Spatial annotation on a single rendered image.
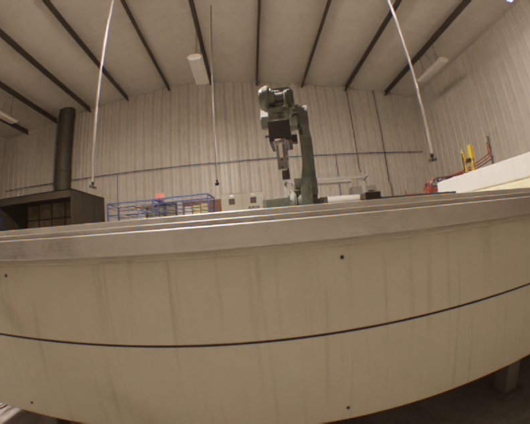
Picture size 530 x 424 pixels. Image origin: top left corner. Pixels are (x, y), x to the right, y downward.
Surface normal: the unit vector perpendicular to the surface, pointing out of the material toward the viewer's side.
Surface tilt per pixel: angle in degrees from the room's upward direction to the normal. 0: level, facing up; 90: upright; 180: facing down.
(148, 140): 90
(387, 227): 90
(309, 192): 85
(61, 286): 90
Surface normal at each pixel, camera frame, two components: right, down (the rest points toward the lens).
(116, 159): 0.04, -0.09
